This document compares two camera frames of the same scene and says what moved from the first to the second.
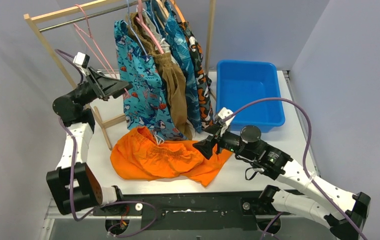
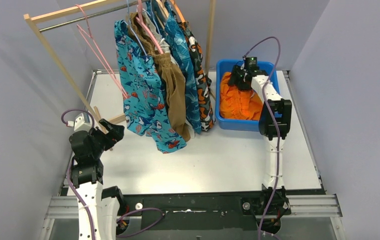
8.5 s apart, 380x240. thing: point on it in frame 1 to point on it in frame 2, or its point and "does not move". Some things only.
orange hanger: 179,12 does not move
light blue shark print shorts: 146,104 does not move
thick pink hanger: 141,21 does not move
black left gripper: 97,86 to 109,133
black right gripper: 206,146 to 235,80
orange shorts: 137,155 to 237,104
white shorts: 163,42 does not move
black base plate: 196,211 does not move
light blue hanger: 129,24 does not move
